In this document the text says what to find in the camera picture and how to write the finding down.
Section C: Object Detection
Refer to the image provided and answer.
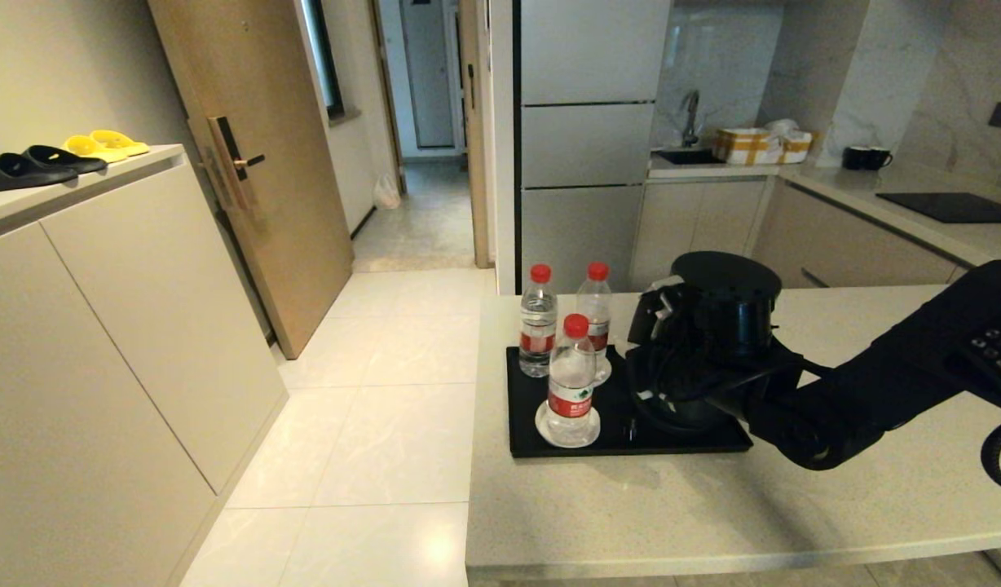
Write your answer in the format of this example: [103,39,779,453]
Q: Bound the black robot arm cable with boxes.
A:
[980,408,1001,497]

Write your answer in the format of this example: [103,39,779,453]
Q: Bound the beige shoe cabinet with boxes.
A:
[0,145,289,587]

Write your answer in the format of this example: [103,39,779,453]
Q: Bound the black slipper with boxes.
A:
[24,145,108,174]
[0,152,79,195]

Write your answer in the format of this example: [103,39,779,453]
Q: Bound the large yellow checked basket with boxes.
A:
[715,127,785,166]

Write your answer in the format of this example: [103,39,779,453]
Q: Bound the black and brass door lock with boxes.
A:
[197,116,267,216]

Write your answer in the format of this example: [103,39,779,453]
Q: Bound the clear water bottle red cap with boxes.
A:
[576,262,614,384]
[518,264,559,378]
[545,314,598,448]

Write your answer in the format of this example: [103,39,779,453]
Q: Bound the wooden door frame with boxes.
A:
[458,0,494,269]

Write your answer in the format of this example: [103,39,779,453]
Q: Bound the beige kitchen base cabinets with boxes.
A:
[635,175,999,291]

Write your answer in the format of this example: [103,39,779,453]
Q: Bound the dark framed window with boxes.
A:
[301,0,345,120]

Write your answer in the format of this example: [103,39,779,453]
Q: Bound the light wooden door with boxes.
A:
[148,0,355,360]

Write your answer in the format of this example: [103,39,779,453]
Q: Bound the yellow slipper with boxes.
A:
[60,135,131,164]
[89,130,151,157]

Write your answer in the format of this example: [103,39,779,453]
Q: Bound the grey refrigerator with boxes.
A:
[513,0,672,294]

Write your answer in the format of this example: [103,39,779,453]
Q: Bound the chrome kitchen faucet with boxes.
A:
[681,90,703,149]

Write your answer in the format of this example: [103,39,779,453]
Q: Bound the small yellow checked basket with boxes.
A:
[782,130,816,165]

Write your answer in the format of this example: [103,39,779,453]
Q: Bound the pale hallway door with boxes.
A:
[403,0,457,148]

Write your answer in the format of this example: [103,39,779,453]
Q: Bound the dark kitchen sink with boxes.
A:
[654,148,726,166]

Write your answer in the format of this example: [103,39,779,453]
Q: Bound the black induction cooktop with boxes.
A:
[877,192,1001,225]

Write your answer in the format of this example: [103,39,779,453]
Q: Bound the dark green electric kettle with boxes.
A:
[627,251,783,433]

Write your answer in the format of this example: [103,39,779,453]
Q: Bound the black rectangular tray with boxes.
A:
[505,342,754,459]

